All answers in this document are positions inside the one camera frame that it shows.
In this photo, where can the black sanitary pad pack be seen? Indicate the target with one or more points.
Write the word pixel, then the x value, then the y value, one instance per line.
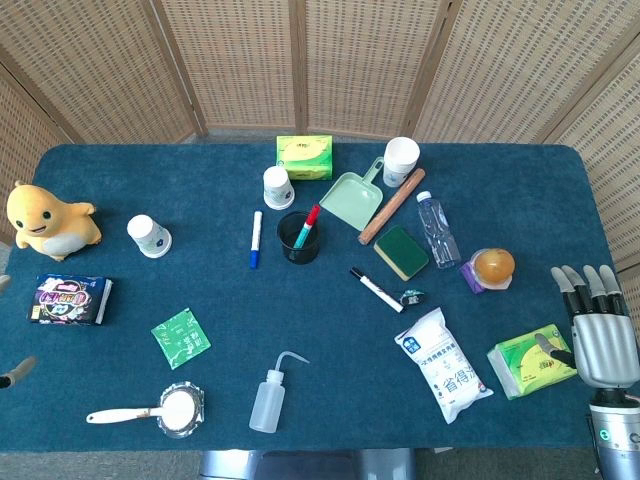
pixel 70 299

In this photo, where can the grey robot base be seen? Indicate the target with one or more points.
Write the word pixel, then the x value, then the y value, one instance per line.
pixel 310 465

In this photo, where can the translucent plastic wash bottle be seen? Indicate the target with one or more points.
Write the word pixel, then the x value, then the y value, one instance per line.
pixel 267 400

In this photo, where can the yellow plush toy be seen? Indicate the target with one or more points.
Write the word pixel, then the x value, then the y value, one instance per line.
pixel 47 220

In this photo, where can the silver foil cup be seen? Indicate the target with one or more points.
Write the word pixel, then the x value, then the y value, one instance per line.
pixel 197 395

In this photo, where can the black white marker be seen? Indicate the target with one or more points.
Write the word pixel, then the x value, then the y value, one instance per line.
pixel 376 289

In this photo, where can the green tissue pack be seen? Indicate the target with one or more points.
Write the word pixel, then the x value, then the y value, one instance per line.
pixel 305 155
pixel 525 365

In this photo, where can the white powder bag blue print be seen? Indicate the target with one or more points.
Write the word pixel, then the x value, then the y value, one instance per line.
pixel 442 365

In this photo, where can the red teal marker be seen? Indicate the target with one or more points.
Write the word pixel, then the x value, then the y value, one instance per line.
pixel 307 227

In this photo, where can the black pen cup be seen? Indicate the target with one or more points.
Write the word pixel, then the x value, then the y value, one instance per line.
pixel 289 250

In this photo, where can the white paper cup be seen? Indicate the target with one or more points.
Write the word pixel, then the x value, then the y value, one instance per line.
pixel 400 160
pixel 150 237
pixel 277 187

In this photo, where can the green and yellow sponge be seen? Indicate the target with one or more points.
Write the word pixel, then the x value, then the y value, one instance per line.
pixel 402 250

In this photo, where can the dark blue table cloth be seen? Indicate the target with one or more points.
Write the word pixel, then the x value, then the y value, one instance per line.
pixel 320 330

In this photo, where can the blue white marker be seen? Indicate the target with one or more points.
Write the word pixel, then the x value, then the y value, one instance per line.
pixel 256 235

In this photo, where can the small black snack wrapper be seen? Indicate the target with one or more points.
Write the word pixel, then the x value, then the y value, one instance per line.
pixel 412 297

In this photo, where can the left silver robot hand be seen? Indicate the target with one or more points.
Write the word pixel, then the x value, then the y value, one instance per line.
pixel 20 371

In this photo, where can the woven wooden folding screen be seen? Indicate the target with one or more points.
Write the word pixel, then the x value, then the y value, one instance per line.
pixel 240 60

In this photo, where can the clear plastic water bottle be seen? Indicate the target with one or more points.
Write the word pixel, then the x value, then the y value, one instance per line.
pixel 439 230

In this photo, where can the green square sachet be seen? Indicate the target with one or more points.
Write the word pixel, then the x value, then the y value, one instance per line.
pixel 181 339

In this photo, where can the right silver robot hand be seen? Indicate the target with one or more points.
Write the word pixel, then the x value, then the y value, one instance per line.
pixel 602 345

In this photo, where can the wooden rolling pin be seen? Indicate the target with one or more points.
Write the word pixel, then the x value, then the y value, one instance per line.
pixel 392 206

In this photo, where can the light green plastic dustpan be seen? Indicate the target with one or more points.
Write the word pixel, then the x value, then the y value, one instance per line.
pixel 350 200

